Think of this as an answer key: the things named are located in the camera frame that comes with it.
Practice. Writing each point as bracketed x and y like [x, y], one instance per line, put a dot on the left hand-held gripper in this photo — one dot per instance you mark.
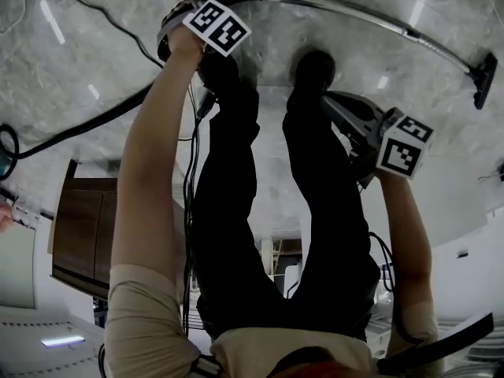
[216, 26]

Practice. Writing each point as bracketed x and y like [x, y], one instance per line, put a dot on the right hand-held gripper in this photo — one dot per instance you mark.
[397, 156]

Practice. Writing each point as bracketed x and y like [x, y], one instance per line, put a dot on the black plastic squeegee head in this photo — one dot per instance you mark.
[484, 81]

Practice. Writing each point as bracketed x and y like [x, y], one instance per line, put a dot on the person's right forearm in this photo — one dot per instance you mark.
[401, 219]

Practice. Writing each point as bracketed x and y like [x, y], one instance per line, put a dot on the person's left forearm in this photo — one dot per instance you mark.
[157, 124]

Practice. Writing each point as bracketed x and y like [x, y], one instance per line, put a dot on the person's black right shoe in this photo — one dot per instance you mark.
[315, 65]

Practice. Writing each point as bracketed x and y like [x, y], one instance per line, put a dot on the person's black shoe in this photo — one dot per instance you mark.
[218, 69]
[315, 65]

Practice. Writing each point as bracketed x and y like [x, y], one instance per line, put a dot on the person's black left shoe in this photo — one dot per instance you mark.
[218, 69]

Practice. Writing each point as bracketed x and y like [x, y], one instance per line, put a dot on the person's black trousers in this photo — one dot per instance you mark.
[236, 211]

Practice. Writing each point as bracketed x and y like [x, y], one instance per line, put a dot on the brown wooden cabinet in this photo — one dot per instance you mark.
[82, 227]

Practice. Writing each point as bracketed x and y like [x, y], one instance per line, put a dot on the long ceiling light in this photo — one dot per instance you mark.
[63, 342]

